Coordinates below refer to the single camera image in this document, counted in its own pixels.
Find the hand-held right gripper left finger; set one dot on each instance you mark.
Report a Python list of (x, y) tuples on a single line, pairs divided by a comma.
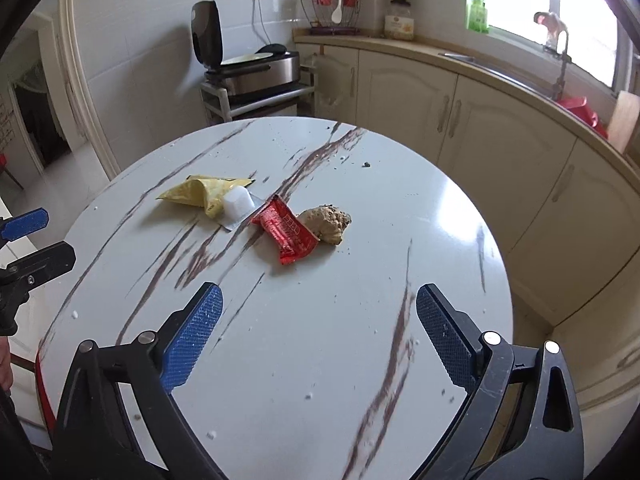
[(192, 335)]

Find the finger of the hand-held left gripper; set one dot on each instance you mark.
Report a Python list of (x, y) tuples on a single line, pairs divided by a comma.
[(45, 260), (25, 223)]

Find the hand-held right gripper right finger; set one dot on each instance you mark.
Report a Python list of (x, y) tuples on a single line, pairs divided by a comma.
[(445, 340)]

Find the white plastic cup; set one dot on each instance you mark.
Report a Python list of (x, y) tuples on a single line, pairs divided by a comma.
[(237, 205)]

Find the red wrapper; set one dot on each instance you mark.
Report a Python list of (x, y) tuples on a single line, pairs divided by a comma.
[(287, 230)]

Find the yellow wrapper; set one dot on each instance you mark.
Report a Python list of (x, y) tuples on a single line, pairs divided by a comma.
[(192, 192)]

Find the brown crumbly lump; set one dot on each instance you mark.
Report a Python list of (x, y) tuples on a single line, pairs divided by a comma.
[(325, 222)]

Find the white marble round table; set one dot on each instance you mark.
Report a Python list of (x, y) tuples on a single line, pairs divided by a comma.
[(310, 320)]

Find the cream kitchen cabinet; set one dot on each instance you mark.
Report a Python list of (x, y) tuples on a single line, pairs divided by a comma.
[(490, 135)]

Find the white cooker stand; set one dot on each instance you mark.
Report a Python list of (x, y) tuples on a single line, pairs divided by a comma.
[(260, 102)]

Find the red basin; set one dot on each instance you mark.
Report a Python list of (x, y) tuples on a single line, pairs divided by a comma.
[(580, 112)]

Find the steel electric cooker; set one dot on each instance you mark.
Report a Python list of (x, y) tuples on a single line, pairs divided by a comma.
[(260, 72)]

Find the steel sink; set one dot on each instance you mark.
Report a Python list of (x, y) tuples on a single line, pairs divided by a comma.
[(500, 72)]

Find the wooden cutting board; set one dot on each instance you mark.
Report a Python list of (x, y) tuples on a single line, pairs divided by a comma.
[(625, 120)]

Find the metal faucet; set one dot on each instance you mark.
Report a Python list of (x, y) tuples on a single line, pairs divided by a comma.
[(561, 70)]

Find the large clear jar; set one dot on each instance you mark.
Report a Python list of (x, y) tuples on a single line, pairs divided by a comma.
[(399, 22)]

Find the green bottle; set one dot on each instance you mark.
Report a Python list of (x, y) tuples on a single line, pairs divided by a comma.
[(477, 15)]

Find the white plastic spoon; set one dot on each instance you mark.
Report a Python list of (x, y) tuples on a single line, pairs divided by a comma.
[(337, 12)]

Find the white door frame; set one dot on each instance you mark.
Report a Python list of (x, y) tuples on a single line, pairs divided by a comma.
[(80, 85)]

